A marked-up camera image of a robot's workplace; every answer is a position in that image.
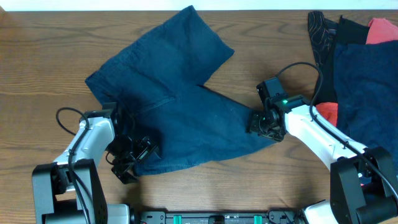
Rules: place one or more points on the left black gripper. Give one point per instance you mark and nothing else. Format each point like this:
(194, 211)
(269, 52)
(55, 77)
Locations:
(145, 149)

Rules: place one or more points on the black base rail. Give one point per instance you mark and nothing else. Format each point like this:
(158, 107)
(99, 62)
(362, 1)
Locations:
(270, 217)

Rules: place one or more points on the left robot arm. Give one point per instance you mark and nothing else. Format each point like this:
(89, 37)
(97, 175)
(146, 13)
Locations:
(68, 190)

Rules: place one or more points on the plain black garment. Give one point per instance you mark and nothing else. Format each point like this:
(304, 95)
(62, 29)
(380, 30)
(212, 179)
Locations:
(348, 32)

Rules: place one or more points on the black patterned garment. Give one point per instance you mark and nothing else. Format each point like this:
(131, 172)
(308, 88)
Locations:
(321, 32)

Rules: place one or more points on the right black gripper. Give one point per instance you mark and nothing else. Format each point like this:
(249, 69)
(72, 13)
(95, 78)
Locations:
(254, 126)

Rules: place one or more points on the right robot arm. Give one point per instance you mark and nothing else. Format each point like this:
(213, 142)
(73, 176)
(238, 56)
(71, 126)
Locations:
(363, 185)

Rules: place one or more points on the navy blue shorts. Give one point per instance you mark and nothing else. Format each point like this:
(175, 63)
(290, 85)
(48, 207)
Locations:
(160, 81)

